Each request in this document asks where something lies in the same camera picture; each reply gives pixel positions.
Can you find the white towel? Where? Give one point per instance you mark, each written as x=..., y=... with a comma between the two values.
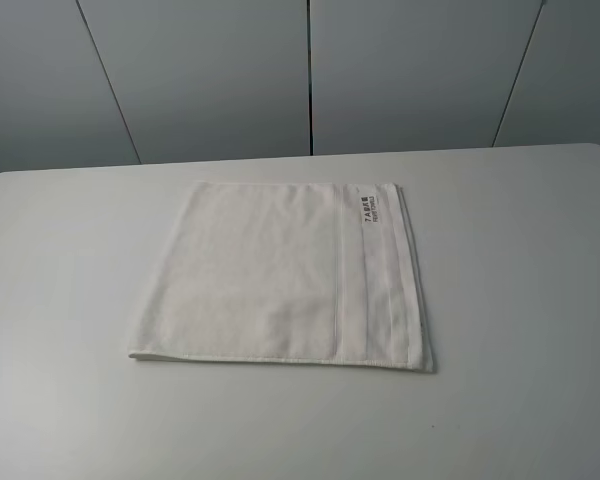
x=323, y=274

